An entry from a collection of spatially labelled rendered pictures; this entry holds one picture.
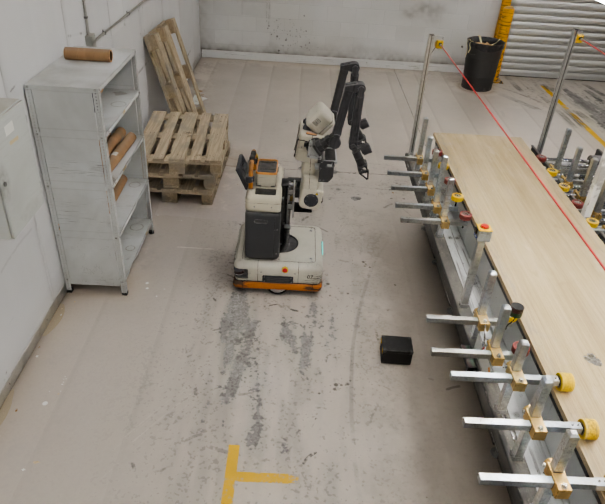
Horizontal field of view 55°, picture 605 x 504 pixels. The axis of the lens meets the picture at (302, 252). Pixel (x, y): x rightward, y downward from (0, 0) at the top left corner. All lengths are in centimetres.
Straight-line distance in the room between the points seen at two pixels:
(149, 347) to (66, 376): 53
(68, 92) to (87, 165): 47
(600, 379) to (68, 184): 326
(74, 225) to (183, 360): 120
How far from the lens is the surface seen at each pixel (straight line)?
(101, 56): 426
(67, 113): 389
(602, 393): 288
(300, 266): 426
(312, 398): 368
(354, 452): 345
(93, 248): 432
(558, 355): 297
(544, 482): 236
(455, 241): 414
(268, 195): 403
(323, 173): 406
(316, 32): 1000
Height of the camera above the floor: 272
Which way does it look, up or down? 34 degrees down
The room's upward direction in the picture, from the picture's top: 4 degrees clockwise
